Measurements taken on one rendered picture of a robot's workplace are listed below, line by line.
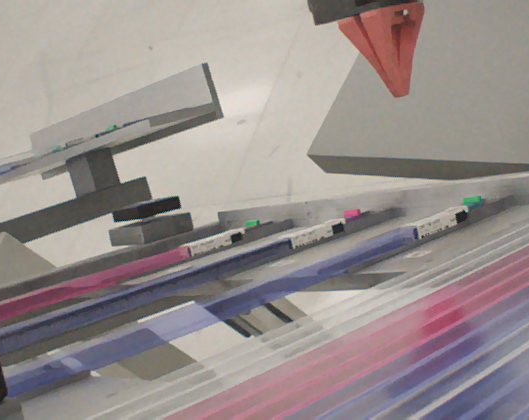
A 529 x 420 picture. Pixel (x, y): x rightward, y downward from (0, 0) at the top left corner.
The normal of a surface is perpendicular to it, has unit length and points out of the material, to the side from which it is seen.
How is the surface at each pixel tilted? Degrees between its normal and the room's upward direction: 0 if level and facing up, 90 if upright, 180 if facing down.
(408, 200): 44
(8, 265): 90
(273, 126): 0
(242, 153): 0
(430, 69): 0
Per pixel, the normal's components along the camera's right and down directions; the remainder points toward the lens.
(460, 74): -0.63, -0.53
